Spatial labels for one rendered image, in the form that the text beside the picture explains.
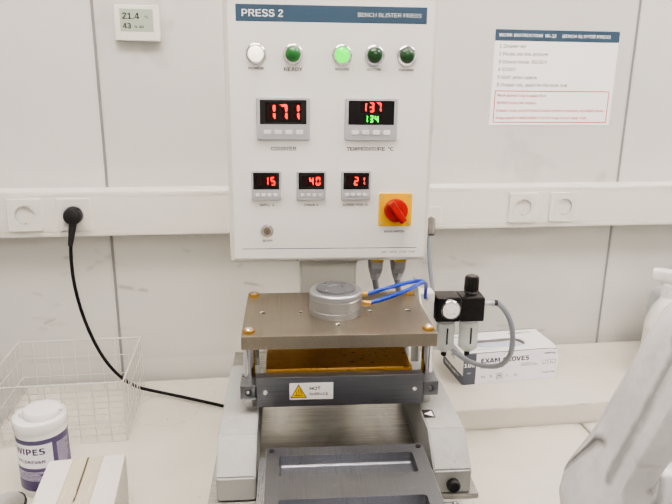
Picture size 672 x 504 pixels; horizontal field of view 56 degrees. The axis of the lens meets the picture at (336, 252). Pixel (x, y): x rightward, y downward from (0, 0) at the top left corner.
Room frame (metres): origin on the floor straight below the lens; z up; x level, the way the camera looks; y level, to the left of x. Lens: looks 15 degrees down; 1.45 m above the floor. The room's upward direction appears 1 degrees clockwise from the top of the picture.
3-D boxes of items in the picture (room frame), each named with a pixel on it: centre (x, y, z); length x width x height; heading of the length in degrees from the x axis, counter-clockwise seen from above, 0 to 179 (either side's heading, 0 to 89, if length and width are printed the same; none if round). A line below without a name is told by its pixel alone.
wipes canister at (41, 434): (0.97, 0.50, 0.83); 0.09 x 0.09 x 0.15
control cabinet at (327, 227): (1.07, 0.01, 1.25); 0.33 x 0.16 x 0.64; 95
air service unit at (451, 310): (1.04, -0.21, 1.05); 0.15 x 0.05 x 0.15; 95
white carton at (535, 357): (1.36, -0.38, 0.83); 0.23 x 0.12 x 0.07; 101
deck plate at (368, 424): (0.93, 0.00, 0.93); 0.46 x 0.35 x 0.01; 5
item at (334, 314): (0.93, -0.02, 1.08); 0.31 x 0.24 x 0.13; 95
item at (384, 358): (0.90, -0.01, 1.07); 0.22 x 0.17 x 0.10; 95
